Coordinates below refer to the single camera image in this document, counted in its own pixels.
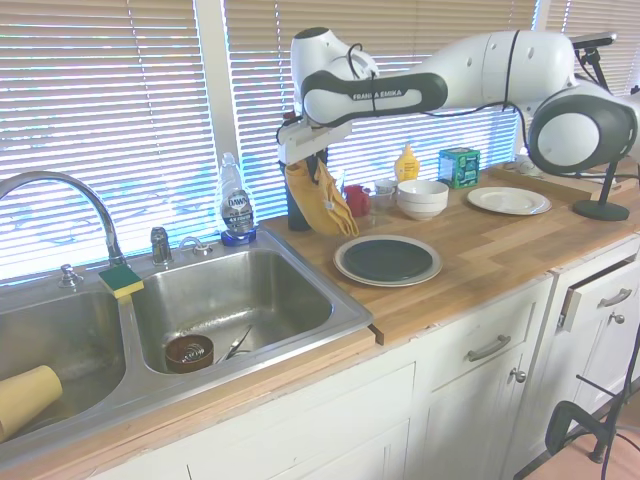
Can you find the metal cabinet knob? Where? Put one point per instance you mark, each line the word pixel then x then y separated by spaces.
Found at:
pixel 518 376
pixel 618 318

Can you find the brown bowl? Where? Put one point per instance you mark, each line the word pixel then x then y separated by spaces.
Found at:
pixel 190 355

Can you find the orange yellow towel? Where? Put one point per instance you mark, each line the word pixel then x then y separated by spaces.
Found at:
pixel 330 210

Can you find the blue dish soap bottle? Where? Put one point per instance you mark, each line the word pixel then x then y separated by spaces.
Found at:
pixel 237 210

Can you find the chrome sink cap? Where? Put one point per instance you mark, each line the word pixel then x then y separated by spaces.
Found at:
pixel 69 276

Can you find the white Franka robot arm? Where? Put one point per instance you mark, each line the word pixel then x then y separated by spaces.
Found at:
pixel 500 65

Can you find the green table clamp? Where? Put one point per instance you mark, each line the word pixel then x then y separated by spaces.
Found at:
pixel 560 420

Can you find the red mug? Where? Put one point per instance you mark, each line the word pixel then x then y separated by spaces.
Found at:
pixel 357 200

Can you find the chrome gooseneck faucet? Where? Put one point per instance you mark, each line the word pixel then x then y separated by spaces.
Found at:
pixel 107 225

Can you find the white base cabinet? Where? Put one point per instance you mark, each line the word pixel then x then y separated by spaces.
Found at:
pixel 350 400

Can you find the stainless double sink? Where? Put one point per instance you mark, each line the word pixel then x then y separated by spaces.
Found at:
pixel 240 300

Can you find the grey stereo camera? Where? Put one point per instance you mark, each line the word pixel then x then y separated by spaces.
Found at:
pixel 595 40

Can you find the yellow cup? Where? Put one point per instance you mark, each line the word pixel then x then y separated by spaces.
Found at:
pixel 27 400

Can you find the white dinner plate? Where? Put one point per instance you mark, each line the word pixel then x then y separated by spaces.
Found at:
pixel 507 201

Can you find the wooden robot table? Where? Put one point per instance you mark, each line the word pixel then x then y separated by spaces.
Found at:
pixel 575 460

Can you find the yellow mustard bottle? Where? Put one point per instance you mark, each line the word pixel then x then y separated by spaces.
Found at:
pixel 406 167

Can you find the white window blind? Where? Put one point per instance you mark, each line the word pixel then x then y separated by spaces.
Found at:
pixel 100 125
pixel 590 20
pixel 400 50

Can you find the white ceramic bowl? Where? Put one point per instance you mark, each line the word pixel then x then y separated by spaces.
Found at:
pixel 422 212
pixel 422 189

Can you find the large beige plate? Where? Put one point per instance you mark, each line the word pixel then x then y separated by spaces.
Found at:
pixel 338 261

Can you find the clear glass pitcher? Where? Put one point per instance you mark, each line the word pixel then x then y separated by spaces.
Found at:
pixel 341 180

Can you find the green cardboard box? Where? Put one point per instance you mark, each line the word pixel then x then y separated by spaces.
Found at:
pixel 459 170

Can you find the clear plastic cup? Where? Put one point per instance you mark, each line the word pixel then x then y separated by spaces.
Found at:
pixel 381 210

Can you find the black shaker bottle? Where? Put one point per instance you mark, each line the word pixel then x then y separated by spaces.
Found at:
pixel 298 220

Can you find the yellow green sponge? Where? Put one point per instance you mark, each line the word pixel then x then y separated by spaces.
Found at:
pixel 121 282

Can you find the metal tongs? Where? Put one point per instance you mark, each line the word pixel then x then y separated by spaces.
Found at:
pixel 235 345

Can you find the red camera mount plate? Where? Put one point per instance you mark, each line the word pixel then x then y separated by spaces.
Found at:
pixel 289 116

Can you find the black desk camera stand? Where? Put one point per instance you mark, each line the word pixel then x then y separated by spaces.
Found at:
pixel 600 210

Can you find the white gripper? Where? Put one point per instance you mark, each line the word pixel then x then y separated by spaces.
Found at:
pixel 310 137

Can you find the dark blue plate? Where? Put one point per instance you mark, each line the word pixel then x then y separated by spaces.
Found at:
pixel 387 260

